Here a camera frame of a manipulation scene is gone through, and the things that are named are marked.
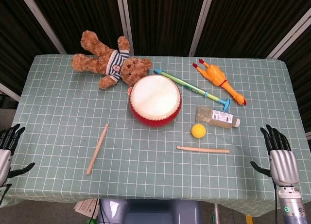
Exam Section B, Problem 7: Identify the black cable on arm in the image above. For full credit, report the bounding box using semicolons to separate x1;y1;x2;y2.
273;180;279;224
0;183;12;205

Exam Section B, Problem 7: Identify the yellow rubber chicken toy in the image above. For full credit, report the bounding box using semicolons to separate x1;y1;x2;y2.
192;58;247;106

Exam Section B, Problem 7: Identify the brown teddy bear striped shirt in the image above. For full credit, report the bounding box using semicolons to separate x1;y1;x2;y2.
71;30;153;89

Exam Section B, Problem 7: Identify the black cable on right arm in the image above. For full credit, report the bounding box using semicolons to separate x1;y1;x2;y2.
273;180;279;224

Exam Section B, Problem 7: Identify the red drum white skin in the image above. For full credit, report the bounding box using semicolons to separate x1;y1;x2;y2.
128;74;182;127

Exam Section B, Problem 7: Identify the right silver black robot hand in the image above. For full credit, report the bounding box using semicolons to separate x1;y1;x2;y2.
250;124;300;187

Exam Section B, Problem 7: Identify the green blue toy water pump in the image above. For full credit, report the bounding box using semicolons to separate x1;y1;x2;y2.
153;68;232;113

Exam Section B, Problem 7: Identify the yellow foam ball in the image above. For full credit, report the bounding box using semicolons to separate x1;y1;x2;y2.
190;123;207;138

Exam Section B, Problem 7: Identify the white partition frame post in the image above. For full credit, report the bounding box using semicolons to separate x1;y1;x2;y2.
115;0;135;56
188;0;215;57
0;83;21;102
266;8;311;59
17;0;67;55

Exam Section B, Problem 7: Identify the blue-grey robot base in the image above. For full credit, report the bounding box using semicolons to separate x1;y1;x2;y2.
97;198;202;224

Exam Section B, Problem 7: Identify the clear plastic bottle white cap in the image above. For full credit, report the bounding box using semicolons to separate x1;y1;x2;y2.
195;106;241;129

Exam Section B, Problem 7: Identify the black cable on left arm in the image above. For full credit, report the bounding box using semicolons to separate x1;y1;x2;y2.
0;183;12;205

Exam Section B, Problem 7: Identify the wooden drumstick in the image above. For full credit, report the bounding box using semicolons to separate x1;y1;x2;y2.
86;123;109;175
176;146;230;154

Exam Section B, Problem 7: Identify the white printed paper sheet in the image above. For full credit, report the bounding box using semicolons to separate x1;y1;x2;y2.
74;198;100;219

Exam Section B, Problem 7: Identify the green checkered tablecloth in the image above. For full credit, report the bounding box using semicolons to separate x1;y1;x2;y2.
0;54;311;218

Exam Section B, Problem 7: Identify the metal table leg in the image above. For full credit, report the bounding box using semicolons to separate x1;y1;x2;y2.
213;203;221;224

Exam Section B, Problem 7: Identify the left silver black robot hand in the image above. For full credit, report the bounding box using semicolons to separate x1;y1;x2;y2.
0;123;36;187

